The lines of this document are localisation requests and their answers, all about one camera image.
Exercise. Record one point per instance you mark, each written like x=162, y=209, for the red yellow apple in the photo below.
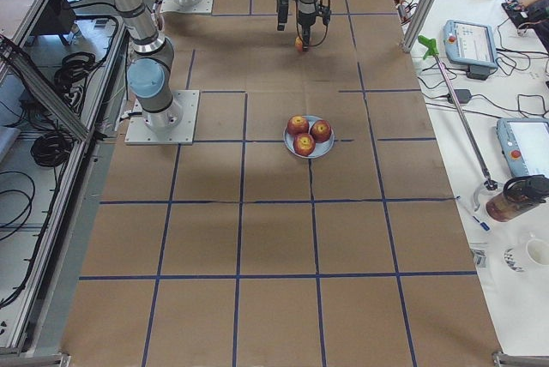
x=299, y=44

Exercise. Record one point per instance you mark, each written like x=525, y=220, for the red apple on plate back-left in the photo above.
x=297, y=124

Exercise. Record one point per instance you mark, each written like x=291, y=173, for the light blue plate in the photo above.
x=321, y=148

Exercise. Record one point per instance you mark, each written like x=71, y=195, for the white mug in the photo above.
x=528, y=255

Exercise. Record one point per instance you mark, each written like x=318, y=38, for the teach pendant far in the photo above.
x=469, y=43

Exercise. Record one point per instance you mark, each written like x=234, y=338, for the teach pendant near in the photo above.
x=524, y=143

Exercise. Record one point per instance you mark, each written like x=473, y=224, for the small patterned box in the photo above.
x=480, y=258

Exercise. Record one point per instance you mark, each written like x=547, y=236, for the red apple on plate back-right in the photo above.
x=321, y=131

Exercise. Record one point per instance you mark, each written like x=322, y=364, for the black power adapter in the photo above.
x=463, y=96

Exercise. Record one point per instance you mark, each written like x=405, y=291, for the blue white pen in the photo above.
x=477, y=220

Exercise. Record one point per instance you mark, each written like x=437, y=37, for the teach pendant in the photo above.
x=524, y=143
x=469, y=43

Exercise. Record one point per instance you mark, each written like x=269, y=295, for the red apple on plate front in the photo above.
x=303, y=145

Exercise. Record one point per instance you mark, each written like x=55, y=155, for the aluminium frame post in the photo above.
x=422, y=2

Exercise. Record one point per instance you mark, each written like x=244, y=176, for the brown drink bottle black lid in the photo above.
x=520, y=194

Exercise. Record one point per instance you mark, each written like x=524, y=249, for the reach grabber stick green handle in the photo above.
x=489, y=185

